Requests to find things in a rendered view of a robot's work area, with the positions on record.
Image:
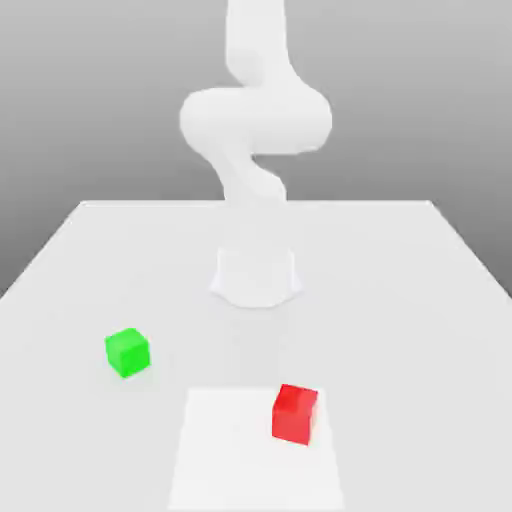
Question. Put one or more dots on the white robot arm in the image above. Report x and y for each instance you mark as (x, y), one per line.
(256, 120)

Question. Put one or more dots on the small green cube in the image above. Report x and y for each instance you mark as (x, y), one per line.
(127, 352)

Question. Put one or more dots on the small red cube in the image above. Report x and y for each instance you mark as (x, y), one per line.
(294, 416)

